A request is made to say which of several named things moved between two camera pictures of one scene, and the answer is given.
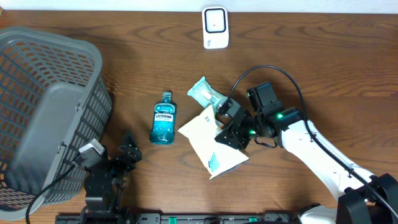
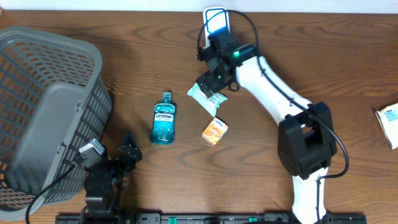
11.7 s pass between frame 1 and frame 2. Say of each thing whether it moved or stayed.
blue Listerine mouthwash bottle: stayed
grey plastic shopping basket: stayed
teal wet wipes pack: stayed
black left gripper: stayed
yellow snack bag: moved
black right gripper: moved
